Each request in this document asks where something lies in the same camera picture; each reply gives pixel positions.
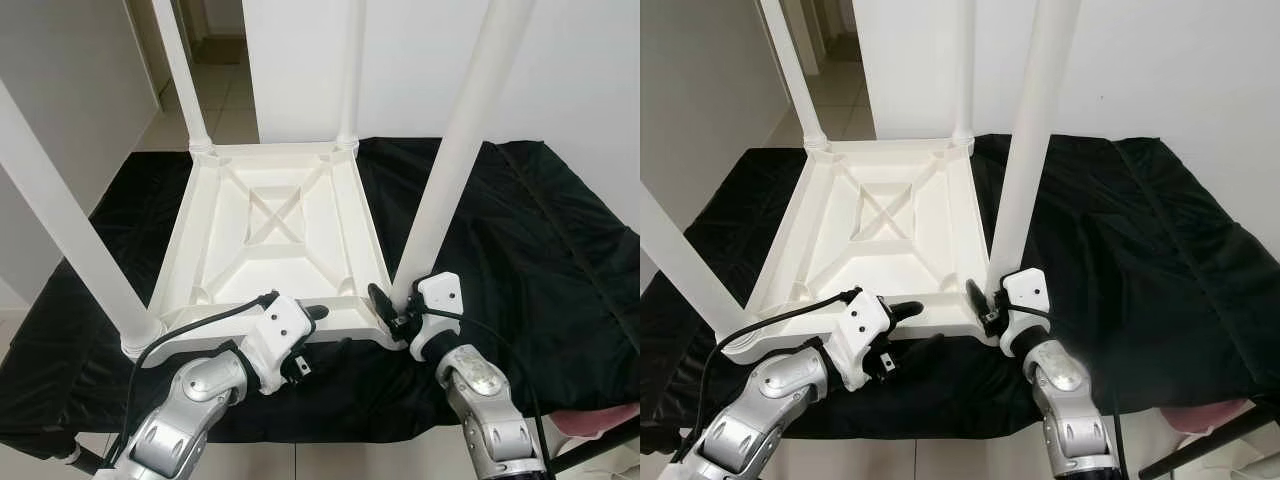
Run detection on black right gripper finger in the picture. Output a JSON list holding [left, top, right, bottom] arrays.
[[964, 279, 995, 328], [367, 282, 403, 333]]

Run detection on white plastic table top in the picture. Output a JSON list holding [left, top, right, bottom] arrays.
[[120, 138, 408, 368], [720, 136, 1008, 363]]

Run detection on pink fabric slipper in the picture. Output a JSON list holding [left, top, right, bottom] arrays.
[[553, 404, 641, 434], [1163, 399, 1253, 434]]

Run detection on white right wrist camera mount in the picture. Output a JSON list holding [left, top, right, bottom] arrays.
[[409, 271, 464, 362], [999, 267, 1053, 358]]

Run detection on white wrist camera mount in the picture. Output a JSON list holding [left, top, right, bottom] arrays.
[[409, 271, 464, 362], [824, 289, 895, 393], [999, 267, 1053, 358], [239, 292, 313, 397]]

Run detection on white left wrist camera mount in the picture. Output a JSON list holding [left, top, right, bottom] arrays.
[[239, 292, 313, 397], [824, 289, 895, 393]]

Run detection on white door frame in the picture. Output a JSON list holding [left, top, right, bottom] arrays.
[[798, 0, 833, 66], [172, 0, 213, 66]]

